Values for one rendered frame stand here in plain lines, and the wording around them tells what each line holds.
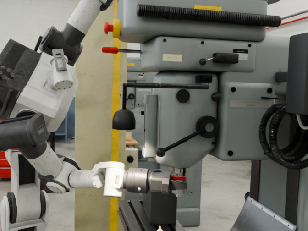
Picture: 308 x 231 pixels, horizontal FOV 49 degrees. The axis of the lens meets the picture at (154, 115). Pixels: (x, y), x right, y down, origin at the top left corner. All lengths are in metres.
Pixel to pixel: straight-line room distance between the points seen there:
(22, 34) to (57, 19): 1.04
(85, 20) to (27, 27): 8.86
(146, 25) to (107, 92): 1.87
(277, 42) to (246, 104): 0.23
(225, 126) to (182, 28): 0.34
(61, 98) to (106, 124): 1.60
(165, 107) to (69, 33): 0.56
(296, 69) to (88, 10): 0.84
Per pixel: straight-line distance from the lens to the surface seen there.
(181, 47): 1.05
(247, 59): 1.14
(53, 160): 1.33
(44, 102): 1.26
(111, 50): 1.22
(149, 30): 1.03
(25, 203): 1.66
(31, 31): 10.26
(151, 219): 1.58
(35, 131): 1.18
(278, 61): 1.21
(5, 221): 1.70
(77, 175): 1.34
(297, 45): 0.98
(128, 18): 1.04
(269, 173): 1.40
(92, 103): 2.84
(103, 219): 3.07
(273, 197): 1.39
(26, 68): 1.32
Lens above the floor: 1.58
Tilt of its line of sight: 5 degrees down
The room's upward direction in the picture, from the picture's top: 2 degrees clockwise
